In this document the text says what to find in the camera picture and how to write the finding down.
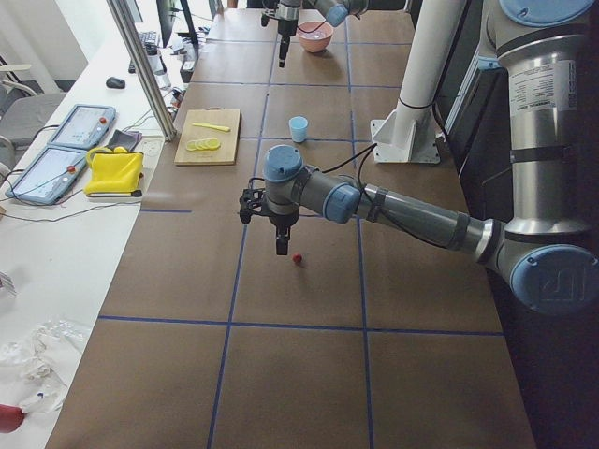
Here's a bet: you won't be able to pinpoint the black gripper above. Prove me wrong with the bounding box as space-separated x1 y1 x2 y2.
277 6 298 68
268 200 300 255

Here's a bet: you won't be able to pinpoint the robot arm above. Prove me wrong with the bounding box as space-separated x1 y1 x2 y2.
272 0 369 68
240 1 598 315

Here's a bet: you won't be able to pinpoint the light blue plastic cup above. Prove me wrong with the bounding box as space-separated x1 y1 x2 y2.
288 116 309 143

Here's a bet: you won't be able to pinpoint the pink bowl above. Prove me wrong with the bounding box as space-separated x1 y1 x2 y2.
297 22 334 52

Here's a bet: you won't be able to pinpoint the yellow plastic knife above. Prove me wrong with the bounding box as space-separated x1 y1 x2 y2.
192 122 231 133

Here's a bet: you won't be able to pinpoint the bamboo cutting board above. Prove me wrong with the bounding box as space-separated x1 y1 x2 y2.
174 109 241 166

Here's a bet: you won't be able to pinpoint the clear water bottle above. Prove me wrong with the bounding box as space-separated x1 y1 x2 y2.
144 41 171 91

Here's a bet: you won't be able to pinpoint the black computer mouse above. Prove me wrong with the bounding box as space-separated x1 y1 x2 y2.
105 77 126 90

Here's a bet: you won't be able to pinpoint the yellow cloth bag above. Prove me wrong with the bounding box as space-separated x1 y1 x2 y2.
83 147 144 197

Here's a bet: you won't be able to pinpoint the far teach pendant tablet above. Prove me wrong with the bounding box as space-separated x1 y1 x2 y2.
49 104 117 150

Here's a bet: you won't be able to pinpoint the teach pendant tablet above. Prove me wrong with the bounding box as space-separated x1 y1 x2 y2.
49 104 117 150
6 145 87 206

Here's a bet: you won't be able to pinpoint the near teach pendant tablet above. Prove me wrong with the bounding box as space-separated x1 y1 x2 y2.
6 145 87 206

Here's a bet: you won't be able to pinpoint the grey office chair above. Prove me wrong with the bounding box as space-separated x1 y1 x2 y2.
1 64 66 176

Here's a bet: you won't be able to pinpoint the crumpled plastic bags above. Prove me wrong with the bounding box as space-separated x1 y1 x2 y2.
1 318 92 413

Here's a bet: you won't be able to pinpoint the red object on bench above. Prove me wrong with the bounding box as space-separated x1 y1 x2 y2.
0 404 25 433

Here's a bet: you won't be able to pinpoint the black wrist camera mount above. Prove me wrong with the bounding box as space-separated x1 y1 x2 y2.
239 177 270 225

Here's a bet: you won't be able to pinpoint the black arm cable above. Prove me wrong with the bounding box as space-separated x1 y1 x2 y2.
322 142 530 244

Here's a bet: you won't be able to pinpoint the white camera post base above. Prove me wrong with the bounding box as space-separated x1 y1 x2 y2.
371 0 467 165

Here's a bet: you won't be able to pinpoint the aluminium frame post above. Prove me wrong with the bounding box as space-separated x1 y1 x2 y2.
107 0 177 141

